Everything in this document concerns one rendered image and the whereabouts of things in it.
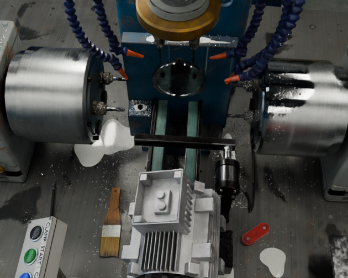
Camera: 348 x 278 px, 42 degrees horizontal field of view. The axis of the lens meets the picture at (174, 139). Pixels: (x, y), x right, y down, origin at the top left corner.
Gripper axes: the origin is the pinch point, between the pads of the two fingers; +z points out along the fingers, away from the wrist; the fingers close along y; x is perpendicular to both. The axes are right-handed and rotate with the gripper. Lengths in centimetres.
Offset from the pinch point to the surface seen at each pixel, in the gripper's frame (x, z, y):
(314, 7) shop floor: 131, 184, -78
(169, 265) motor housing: -3.5, -8.9, 0.5
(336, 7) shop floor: 132, 185, -92
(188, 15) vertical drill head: -23.6, 36.8, -0.4
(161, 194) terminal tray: -5.3, 4.9, 3.2
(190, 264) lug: -4.8, -8.6, -3.6
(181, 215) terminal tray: -7.1, 0.4, -1.3
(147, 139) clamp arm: 7.0, 23.2, 8.3
